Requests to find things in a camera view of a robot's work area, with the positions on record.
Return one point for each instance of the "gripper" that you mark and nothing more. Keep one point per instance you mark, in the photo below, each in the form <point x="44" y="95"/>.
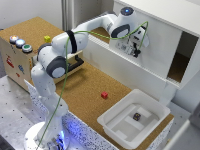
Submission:
<point x="140" y="37"/>

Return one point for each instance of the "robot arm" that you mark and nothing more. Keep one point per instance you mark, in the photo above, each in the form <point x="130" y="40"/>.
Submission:
<point x="53" y="50"/>

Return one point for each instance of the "white sliding door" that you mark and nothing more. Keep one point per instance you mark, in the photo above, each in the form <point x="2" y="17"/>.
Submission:
<point x="160" y="43"/>

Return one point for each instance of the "white cabinet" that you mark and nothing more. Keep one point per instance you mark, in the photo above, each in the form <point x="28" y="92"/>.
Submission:
<point x="133" y="75"/>

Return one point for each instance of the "pink block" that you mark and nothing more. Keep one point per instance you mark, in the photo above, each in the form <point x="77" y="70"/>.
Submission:
<point x="104" y="95"/>

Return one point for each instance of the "purple block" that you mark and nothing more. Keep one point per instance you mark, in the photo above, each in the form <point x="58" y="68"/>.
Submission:
<point x="137" y="116"/>

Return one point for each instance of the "yellow block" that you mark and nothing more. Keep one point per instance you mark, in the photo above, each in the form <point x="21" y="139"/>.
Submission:
<point x="47" y="39"/>

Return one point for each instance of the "white plastic box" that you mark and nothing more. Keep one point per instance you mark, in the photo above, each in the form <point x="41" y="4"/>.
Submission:
<point x="120" y="131"/>

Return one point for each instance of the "wooden drawer box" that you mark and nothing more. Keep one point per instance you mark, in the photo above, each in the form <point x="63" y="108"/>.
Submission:
<point x="30" y="28"/>

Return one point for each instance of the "green button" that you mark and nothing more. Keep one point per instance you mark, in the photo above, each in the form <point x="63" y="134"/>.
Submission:
<point x="27" y="48"/>

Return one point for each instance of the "blue button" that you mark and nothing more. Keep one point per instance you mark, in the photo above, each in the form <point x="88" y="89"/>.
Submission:
<point x="20" y="42"/>

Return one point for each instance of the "red button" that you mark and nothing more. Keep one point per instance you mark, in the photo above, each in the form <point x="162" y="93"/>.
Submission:
<point x="14" y="39"/>

